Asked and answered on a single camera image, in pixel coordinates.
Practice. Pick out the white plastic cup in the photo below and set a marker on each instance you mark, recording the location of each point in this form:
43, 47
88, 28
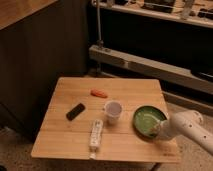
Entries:
113, 110

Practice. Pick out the orange carrot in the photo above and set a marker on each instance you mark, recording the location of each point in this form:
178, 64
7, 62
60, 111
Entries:
98, 93

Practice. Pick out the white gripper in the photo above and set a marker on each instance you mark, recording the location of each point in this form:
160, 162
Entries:
163, 129

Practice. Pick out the metal shelf rack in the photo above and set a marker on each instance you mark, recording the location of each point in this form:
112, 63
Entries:
175, 49

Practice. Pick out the wooden folding table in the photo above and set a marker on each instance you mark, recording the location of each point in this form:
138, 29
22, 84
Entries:
63, 139

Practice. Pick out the dark wooden cabinet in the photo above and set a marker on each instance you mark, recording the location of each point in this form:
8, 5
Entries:
34, 53

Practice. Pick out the black rectangular remote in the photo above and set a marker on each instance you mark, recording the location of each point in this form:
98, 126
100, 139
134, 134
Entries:
72, 114

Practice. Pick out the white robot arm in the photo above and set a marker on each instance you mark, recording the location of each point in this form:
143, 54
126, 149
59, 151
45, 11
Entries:
186, 123

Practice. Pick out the green ceramic bowl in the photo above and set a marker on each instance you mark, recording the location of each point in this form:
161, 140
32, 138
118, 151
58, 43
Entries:
145, 118

